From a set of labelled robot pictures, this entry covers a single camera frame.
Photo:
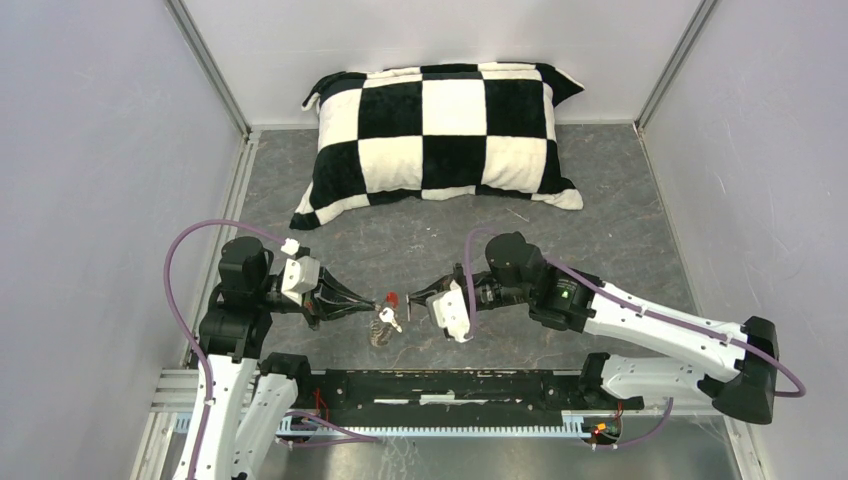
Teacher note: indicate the black white checkered pillow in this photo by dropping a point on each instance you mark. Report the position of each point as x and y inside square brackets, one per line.
[436, 132]

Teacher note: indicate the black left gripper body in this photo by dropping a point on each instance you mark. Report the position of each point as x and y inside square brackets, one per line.
[310, 306]

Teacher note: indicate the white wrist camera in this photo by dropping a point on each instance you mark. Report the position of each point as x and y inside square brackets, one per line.
[448, 310]
[300, 274]

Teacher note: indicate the metal key organizer red handle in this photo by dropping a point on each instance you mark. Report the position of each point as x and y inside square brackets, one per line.
[385, 324]

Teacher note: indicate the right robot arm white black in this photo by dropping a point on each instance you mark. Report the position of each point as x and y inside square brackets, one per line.
[731, 366]

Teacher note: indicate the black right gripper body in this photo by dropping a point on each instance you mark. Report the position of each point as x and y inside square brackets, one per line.
[489, 294]

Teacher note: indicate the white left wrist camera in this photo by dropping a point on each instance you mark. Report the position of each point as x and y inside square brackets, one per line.
[300, 274]

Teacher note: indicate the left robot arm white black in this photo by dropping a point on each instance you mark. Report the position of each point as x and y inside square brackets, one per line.
[242, 395]

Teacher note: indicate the white slotted cable duct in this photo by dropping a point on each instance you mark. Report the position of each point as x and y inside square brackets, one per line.
[570, 427]

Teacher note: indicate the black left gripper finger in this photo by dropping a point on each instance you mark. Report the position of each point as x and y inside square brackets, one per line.
[335, 311]
[334, 292]

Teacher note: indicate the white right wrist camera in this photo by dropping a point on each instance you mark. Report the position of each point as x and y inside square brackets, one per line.
[448, 310]

